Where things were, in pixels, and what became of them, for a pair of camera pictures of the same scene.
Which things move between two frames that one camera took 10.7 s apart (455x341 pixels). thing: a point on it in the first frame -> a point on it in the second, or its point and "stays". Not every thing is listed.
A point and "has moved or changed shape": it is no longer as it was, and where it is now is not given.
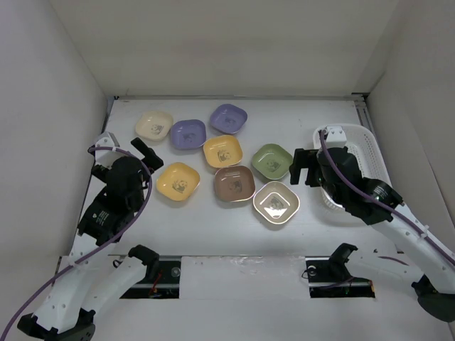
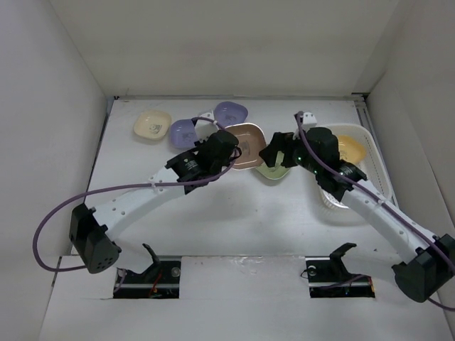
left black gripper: [154, 160] -> [199, 144]
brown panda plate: [234, 183] -> [252, 141]
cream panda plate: [154, 125] stays
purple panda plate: [228, 118] stays
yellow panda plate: [177, 181] has moved or changed shape
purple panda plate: [188, 134] stays
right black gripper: [304, 158] -> [281, 141]
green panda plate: [272, 161] stays
